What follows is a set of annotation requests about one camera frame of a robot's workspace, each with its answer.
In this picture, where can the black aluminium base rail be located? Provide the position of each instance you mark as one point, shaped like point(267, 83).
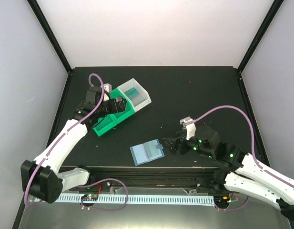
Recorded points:
point(199, 178)

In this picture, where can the frame post black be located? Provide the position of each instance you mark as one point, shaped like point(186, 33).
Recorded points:
point(270, 15)
point(49, 33)

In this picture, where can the white translucent bin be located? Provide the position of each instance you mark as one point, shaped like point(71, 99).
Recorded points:
point(140, 101)

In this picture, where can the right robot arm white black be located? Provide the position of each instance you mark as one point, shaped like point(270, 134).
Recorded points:
point(237, 171)

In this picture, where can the controller board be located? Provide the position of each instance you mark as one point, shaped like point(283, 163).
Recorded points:
point(222, 199)
point(89, 197)

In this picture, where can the left controller board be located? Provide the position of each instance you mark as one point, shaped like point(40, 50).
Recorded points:
point(89, 197)

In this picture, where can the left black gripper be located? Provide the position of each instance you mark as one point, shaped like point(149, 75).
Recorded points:
point(121, 106)

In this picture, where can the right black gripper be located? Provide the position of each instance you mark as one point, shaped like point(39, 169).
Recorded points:
point(180, 140)

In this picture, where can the left frame post black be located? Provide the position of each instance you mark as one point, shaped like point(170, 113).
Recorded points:
point(49, 33)

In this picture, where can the teal card in white bin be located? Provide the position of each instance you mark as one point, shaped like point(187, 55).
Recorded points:
point(132, 93)

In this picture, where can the green bin left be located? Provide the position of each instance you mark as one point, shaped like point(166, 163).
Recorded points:
point(104, 125)

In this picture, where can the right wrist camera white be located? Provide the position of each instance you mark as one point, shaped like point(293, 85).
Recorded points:
point(189, 126)

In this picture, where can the white slotted cable duct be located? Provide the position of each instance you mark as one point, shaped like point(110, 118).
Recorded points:
point(140, 199)

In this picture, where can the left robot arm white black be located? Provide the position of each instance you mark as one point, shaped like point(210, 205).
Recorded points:
point(41, 177)

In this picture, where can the right controller board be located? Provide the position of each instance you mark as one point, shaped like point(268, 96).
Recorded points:
point(222, 199)

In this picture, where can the right frame post black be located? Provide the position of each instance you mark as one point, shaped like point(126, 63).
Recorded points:
point(270, 15)

